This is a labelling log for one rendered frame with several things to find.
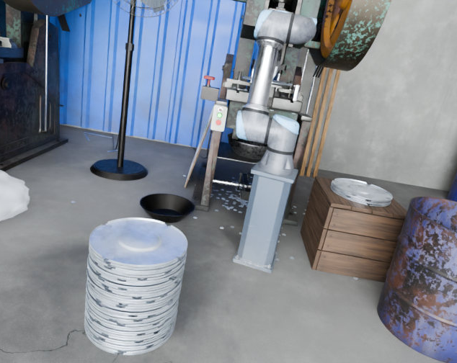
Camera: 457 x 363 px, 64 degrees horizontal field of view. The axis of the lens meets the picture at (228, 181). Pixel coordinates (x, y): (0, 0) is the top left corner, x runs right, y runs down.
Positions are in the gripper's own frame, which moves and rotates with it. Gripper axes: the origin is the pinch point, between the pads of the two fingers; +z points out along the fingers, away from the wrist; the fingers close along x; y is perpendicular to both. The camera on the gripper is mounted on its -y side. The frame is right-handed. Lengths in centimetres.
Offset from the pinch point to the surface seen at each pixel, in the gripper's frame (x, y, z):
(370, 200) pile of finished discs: -52, -53, 43
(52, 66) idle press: 150, 66, 20
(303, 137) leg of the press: -24.3, -9.5, 27.0
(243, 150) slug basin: 6.0, 6.2, 43.3
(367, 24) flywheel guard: -40, -16, -34
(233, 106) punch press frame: 17.4, -3.5, 17.3
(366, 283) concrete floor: -57, -64, 80
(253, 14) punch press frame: 14.9, 7.3, -31.8
